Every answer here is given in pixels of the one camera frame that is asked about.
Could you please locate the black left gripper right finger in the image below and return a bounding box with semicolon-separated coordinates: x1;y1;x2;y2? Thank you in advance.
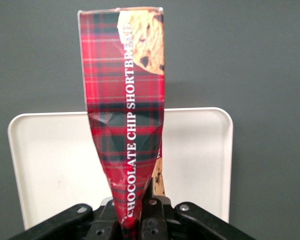
139;195;175;240

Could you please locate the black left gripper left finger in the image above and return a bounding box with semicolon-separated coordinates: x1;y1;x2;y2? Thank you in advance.
92;198;123;240

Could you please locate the red tartan cookie box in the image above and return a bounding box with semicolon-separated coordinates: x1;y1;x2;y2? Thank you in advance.
77;6;166;233

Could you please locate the cream plastic tray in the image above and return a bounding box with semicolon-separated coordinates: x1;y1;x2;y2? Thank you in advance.
7;106;234;230

